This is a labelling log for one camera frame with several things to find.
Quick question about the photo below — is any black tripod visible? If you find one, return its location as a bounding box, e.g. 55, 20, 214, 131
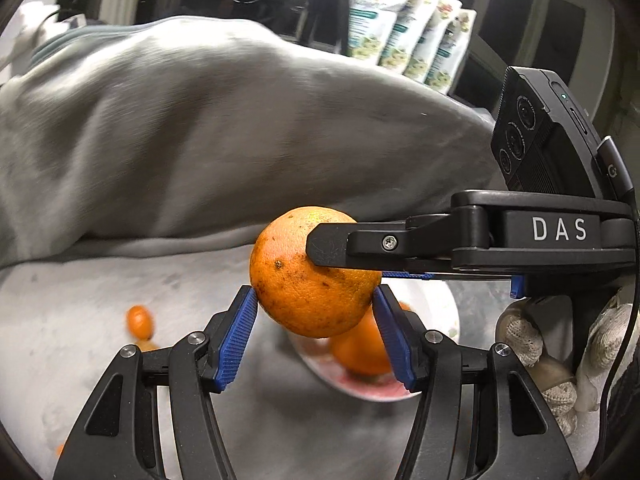
299, 0, 353, 56

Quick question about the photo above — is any smooth large orange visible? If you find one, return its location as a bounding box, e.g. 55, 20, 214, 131
330, 305, 414, 377

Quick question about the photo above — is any speckled rough orange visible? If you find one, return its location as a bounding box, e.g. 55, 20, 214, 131
249, 206, 383, 338

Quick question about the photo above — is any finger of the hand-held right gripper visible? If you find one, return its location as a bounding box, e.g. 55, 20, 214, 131
306, 212, 453, 272
381, 259, 525, 299

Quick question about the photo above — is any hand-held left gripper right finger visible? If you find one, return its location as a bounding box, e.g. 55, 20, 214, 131
371, 284, 581, 480

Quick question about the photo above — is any floral white plate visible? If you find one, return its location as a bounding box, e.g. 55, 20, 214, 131
287, 280, 461, 403

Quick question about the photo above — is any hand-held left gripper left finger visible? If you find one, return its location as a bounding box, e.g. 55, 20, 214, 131
52, 284, 259, 480

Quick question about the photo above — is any person's right hand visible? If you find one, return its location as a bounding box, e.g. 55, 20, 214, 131
495, 286, 635, 438

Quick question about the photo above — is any grey fleece blanket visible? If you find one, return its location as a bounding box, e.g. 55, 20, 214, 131
0, 15, 640, 480

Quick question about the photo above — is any small oval kumquat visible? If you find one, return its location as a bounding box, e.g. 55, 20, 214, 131
126, 306, 155, 341

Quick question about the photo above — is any white framed window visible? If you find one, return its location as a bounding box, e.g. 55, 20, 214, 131
450, 0, 618, 126

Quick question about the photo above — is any white floral packet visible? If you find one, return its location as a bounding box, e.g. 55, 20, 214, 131
347, 0, 426, 58
402, 0, 463, 83
425, 7, 477, 95
377, 0, 443, 70

